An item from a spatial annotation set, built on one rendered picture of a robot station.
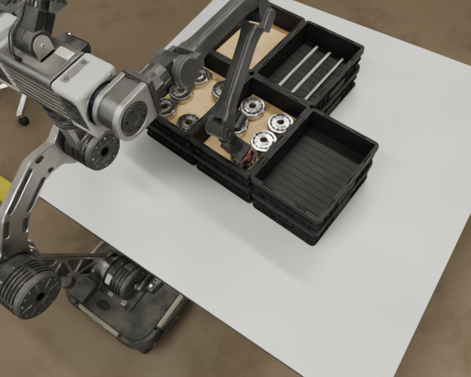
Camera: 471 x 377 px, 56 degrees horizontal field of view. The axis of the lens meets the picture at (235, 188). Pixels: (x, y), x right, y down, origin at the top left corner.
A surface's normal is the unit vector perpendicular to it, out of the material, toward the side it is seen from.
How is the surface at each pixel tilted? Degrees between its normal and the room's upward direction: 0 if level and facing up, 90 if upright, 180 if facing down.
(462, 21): 0
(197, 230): 0
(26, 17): 44
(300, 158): 0
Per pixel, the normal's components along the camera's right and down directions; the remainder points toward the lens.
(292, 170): -0.07, -0.50
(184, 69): 0.81, 0.37
